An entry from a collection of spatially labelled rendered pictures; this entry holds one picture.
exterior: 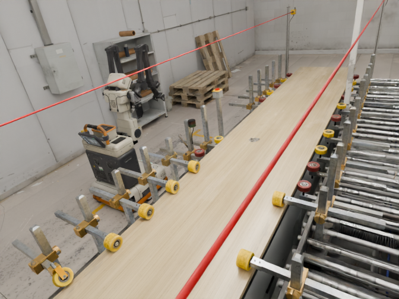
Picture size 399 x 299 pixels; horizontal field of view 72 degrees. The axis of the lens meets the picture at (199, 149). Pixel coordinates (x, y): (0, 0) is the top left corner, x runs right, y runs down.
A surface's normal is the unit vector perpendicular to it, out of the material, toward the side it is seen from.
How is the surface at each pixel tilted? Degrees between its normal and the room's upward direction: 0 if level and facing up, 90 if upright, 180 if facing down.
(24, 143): 90
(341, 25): 90
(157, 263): 0
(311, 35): 90
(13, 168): 90
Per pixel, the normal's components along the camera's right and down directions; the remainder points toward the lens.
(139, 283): -0.12, -0.87
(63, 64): 0.84, 0.17
